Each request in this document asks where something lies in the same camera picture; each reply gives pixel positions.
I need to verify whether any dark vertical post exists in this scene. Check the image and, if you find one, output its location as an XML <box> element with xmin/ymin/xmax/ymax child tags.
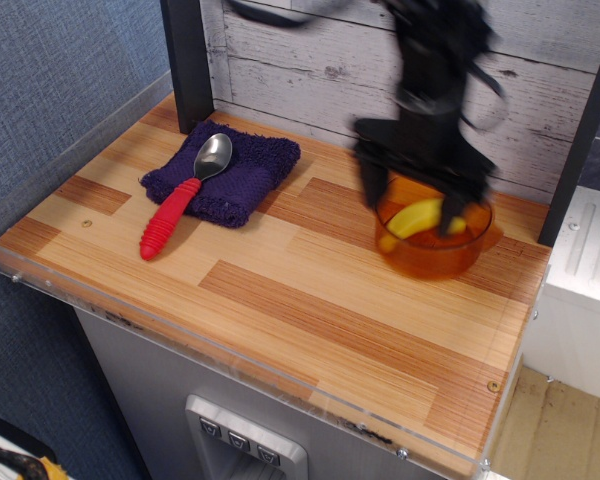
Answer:
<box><xmin>538</xmin><ymin>64</ymin><xmax>600</xmax><ymax>247</ymax></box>
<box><xmin>160</xmin><ymin>0</ymin><xmax>215</xmax><ymax>134</ymax></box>

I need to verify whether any orange transparent plastic bowl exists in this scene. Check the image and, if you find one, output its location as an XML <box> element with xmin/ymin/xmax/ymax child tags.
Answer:
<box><xmin>374</xmin><ymin>177</ymin><xmax>503</xmax><ymax>280</ymax></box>

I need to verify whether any black braided cable bundle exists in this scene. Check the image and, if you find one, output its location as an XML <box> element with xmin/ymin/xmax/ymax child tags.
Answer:
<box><xmin>224</xmin><ymin>0</ymin><xmax>361</xmax><ymax>29</ymax></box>

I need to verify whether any dark left vertical post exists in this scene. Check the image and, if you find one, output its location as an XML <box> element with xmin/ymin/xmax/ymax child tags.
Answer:
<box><xmin>160</xmin><ymin>0</ymin><xmax>215</xmax><ymax>134</ymax></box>

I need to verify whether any grey cabinet with button panel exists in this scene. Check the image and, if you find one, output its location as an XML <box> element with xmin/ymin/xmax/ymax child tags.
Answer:
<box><xmin>77</xmin><ymin>311</ymin><xmax>437</xmax><ymax>479</ymax></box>

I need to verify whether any purple folded cloth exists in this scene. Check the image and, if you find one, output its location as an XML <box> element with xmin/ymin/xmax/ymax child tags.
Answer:
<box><xmin>140</xmin><ymin>121</ymin><xmax>301</xmax><ymax>228</ymax></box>

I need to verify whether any red handled metal spoon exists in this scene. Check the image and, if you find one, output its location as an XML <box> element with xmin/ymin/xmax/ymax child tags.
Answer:
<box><xmin>139</xmin><ymin>133</ymin><xmax>233</xmax><ymax>261</ymax></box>

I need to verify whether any yellow toy banana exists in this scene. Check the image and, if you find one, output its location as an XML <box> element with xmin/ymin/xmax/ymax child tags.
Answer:
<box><xmin>376</xmin><ymin>198</ymin><xmax>473</xmax><ymax>253</ymax></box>

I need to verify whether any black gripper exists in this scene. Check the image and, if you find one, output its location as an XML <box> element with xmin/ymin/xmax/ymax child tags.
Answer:
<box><xmin>353</xmin><ymin>100</ymin><xmax>495</xmax><ymax>237</ymax></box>

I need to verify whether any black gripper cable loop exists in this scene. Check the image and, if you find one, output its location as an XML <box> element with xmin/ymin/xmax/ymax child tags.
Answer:
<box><xmin>459</xmin><ymin>59</ymin><xmax>510</xmax><ymax>132</ymax></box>

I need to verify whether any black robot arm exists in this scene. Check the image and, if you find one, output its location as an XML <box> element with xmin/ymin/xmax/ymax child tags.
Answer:
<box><xmin>354</xmin><ymin>1</ymin><xmax>498</xmax><ymax>236</ymax></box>

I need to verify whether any dark right vertical post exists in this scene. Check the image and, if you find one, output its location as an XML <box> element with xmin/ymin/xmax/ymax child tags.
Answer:
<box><xmin>538</xmin><ymin>64</ymin><xmax>600</xmax><ymax>247</ymax></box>

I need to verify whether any white ribbed appliance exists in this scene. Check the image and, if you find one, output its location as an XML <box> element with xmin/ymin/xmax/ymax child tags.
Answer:
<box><xmin>547</xmin><ymin>186</ymin><xmax>600</xmax><ymax>301</ymax></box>

